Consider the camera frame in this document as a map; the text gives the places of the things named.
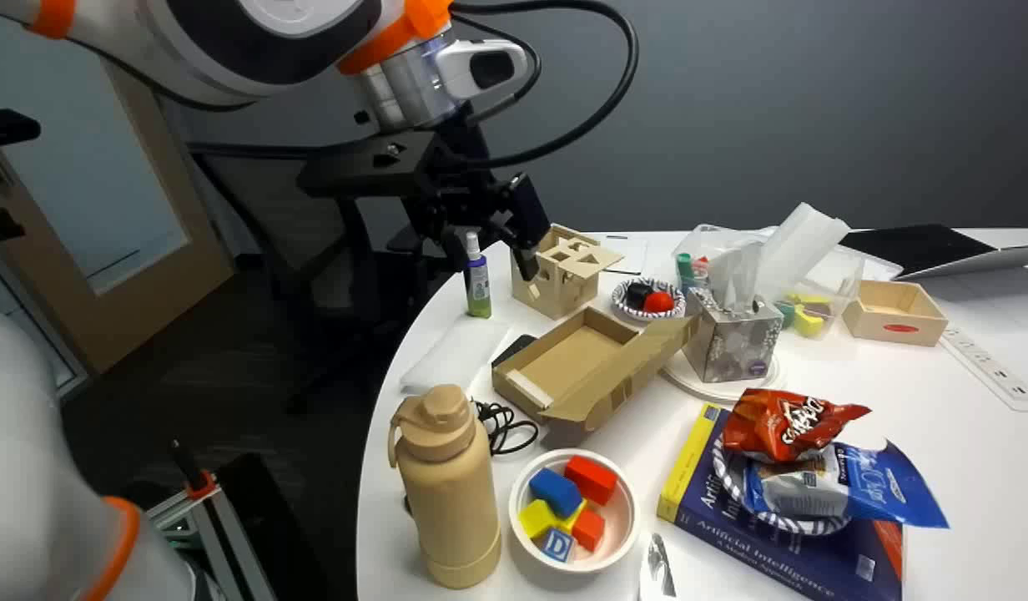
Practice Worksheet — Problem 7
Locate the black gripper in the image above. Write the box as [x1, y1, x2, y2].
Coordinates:
[406, 105, 555, 284]

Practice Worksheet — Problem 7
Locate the clear plastic container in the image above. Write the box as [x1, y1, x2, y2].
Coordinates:
[775, 247, 868, 342]

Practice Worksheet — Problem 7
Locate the orange block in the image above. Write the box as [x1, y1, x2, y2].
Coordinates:
[566, 505, 607, 558]

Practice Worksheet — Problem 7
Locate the small blue green bottle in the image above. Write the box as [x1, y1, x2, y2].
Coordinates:
[463, 257, 497, 323]

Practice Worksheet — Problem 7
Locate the small wooden tray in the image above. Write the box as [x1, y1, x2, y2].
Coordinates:
[842, 276, 951, 350]

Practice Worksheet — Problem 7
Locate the yellow tape roll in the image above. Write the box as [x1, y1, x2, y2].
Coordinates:
[790, 298, 834, 342]

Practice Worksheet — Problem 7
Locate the white blue rope ring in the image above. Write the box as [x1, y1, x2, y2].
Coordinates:
[706, 426, 859, 542]

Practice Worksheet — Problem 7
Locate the metal tool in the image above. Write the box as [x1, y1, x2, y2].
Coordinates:
[644, 530, 680, 601]

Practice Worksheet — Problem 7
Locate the blue plastic pouch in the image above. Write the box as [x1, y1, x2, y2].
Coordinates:
[834, 430, 954, 535]

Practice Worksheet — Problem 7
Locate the wooden shape sorter box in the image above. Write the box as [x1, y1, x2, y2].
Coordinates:
[512, 222, 626, 322]

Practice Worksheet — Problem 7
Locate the blue yellow book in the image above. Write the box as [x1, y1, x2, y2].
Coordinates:
[653, 402, 909, 601]

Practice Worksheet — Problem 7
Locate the grey patterned tissue box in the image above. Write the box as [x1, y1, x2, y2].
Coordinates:
[685, 291, 788, 389]

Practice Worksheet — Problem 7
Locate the red block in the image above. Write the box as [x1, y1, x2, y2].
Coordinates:
[564, 452, 620, 508]

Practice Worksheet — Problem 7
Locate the wood framed whiteboard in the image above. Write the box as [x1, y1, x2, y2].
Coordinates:
[0, 20, 237, 379]

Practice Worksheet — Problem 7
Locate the small patterned bowl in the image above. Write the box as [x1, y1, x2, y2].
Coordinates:
[607, 276, 686, 327]

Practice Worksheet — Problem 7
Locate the open cardboard box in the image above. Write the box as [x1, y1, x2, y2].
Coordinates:
[487, 304, 692, 433]

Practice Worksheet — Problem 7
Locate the small blue white block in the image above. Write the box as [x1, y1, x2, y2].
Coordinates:
[534, 528, 576, 563]

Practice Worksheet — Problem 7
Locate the red chip bag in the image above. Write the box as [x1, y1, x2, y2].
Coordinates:
[719, 384, 875, 466]

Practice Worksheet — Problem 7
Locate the tan water bottle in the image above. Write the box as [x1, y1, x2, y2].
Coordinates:
[383, 382, 505, 590]

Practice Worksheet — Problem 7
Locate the grey laptop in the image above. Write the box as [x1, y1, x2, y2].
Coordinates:
[898, 242, 1028, 304]

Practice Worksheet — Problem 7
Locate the black clamp mount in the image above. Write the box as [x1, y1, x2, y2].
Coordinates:
[0, 107, 44, 247]

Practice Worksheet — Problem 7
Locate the black office chair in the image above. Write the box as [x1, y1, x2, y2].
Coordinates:
[190, 143, 452, 419]

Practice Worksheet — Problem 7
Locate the thin black cable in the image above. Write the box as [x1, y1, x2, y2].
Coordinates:
[469, 399, 543, 458]

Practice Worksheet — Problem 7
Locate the clear ruler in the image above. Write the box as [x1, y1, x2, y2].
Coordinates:
[942, 323, 1028, 419]

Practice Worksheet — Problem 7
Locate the silver packet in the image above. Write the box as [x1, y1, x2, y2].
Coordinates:
[756, 443, 854, 522]

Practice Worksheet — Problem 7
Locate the white bowl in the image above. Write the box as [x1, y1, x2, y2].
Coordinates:
[505, 448, 641, 577]

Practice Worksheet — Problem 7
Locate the yellow block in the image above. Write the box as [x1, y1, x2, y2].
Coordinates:
[516, 498, 571, 544]

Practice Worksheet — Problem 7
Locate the white tissue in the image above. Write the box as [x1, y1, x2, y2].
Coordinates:
[706, 237, 766, 322]

